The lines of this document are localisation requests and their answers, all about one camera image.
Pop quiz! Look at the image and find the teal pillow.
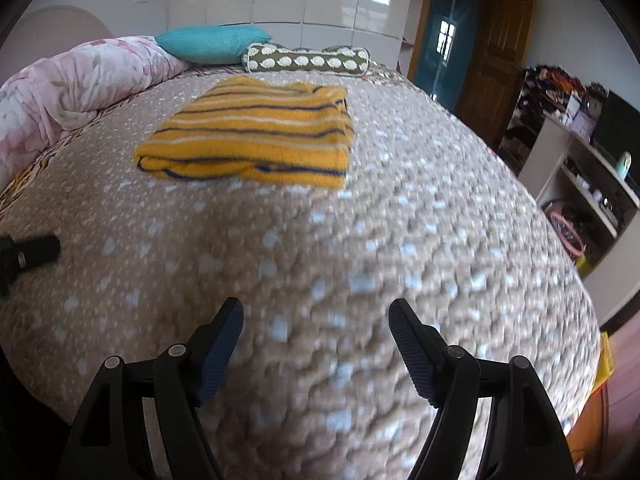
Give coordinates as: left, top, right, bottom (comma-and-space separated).
154, 25, 274, 66

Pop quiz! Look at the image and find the pink floral quilt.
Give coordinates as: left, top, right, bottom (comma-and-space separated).
0, 35, 195, 188

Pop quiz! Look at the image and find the pink padded headboard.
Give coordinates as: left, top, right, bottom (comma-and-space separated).
0, 5, 117, 87

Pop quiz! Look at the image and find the green white-dotted bolster pillow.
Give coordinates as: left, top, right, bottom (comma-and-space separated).
242, 42, 374, 77

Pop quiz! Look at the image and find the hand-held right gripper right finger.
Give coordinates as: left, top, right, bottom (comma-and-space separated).
388, 298, 574, 480

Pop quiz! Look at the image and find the white shelf unit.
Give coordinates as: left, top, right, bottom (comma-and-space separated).
516, 111, 640, 330

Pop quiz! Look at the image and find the wooden door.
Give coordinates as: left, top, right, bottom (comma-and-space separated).
406, 0, 539, 150

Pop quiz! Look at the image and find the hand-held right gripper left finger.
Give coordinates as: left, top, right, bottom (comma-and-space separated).
62, 297, 245, 480

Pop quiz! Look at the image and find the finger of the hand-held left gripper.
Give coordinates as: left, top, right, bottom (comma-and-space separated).
0, 233, 62, 299

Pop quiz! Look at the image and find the yellow striped sweater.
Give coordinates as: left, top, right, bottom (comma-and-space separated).
133, 74, 357, 192

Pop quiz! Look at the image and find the pink round basket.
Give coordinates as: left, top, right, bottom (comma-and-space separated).
542, 198, 592, 262

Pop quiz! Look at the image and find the beige dotted blanket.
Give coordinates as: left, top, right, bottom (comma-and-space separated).
0, 67, 602, 480

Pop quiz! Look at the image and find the black television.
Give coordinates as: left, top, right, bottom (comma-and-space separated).
592, 89, 640, 195

